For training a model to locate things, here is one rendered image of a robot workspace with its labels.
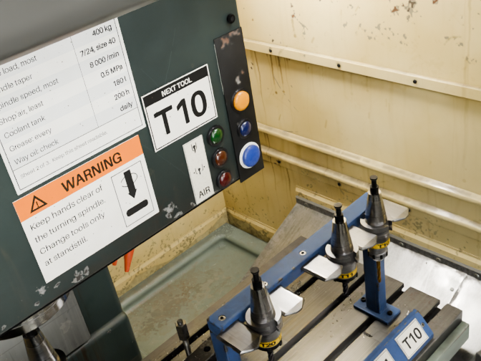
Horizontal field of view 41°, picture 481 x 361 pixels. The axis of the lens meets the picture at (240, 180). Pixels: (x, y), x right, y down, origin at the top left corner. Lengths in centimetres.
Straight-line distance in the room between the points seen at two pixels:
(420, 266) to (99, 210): 122
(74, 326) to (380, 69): 96
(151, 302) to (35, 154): 159
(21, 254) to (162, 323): 146
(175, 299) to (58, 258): 150
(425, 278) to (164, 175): 113
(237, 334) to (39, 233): 53
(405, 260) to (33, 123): 133
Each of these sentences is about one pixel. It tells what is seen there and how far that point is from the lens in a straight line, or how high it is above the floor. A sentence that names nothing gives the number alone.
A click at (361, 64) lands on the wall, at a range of 162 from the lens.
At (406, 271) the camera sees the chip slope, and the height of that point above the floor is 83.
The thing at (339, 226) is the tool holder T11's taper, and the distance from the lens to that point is 121.
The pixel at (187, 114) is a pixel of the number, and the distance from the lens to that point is 76.
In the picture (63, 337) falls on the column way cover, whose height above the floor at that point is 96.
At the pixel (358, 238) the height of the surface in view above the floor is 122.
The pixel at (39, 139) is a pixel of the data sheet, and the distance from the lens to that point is 66.
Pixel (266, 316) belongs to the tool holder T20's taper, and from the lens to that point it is 112.
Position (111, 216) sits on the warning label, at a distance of 73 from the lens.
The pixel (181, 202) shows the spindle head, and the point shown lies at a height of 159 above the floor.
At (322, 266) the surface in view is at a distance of 124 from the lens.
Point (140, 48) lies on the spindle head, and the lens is 70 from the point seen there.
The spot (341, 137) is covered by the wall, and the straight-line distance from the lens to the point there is 179.
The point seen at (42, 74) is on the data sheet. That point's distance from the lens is 65.
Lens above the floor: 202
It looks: 32 degrees down
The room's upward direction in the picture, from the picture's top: 11 degrees counter-clockwise
